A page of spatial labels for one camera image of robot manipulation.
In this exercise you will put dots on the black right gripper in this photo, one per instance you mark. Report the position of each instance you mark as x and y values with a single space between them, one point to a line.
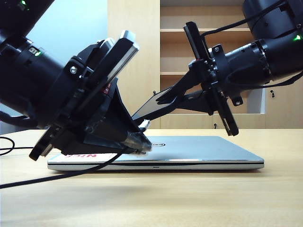
220 71

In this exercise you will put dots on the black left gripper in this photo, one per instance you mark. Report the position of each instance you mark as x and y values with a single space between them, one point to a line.
78 99

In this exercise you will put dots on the black smartphone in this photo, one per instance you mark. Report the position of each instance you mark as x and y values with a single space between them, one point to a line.
146 106

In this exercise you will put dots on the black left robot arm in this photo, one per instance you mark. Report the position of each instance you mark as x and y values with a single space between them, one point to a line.
23 71

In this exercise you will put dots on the white red text sticker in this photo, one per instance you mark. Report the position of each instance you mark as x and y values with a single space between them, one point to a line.
80 156

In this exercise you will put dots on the silver Dell laptop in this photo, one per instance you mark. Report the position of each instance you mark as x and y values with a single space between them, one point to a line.
201 153

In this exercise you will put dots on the light wooden shelf cabinet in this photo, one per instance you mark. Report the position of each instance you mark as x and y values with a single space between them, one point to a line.
132 19

